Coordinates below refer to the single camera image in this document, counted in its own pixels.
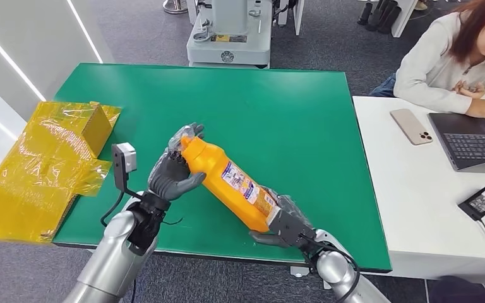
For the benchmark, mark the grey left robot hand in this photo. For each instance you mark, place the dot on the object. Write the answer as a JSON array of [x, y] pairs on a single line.
[[169, 177]]

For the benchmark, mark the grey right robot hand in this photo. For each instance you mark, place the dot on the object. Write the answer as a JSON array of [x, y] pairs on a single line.
[[288, 203]]

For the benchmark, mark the orange plastic bottle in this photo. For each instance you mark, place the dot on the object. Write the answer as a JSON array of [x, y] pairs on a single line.
[[221, 184]]

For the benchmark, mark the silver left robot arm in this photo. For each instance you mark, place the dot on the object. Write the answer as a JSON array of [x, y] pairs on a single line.
[[108, 259]]

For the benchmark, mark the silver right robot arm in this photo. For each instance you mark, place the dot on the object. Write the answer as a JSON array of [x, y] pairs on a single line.
[[347, 276]]

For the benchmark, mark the white table foot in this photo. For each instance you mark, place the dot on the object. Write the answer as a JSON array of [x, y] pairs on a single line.
[[300, 272]]

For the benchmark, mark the yellow taped cardboard box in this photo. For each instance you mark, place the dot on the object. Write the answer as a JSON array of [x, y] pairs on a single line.
[[37, 175]]

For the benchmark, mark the beige smartphone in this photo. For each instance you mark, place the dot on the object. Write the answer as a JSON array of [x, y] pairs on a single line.
[[411, 126]]

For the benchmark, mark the grey machine base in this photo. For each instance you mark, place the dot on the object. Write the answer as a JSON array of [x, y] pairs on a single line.
[[230, 46]]

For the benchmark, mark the chrome stand base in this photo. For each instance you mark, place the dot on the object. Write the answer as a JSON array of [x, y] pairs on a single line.
[[174, 6]]

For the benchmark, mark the white panel leg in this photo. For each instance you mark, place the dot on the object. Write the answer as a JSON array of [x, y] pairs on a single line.
[[298, 16]]

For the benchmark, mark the grey laptop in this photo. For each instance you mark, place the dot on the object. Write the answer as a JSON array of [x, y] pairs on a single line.
[[472, 144]]

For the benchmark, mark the black power adapter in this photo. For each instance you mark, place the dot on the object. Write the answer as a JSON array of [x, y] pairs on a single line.
[[482, 203]]

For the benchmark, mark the person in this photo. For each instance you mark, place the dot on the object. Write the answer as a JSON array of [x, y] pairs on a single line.
[[431, 67]]

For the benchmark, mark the black boot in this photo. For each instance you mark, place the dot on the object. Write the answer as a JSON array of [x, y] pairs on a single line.
[[384, 16], [364, 14]]

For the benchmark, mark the person's left hand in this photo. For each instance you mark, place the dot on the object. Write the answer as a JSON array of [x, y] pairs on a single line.
[[470, 90]]

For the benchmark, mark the white furniture panel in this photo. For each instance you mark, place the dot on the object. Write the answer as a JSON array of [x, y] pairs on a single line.
[[403, 16]]

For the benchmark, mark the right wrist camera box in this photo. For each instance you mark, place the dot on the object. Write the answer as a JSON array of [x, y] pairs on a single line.
[[292, 228]]

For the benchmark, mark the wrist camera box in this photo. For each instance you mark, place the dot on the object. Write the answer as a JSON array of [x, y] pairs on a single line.
[[124, 161], [292, 228]]

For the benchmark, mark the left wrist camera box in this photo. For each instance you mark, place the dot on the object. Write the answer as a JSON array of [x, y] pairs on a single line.
[[124, 161]]

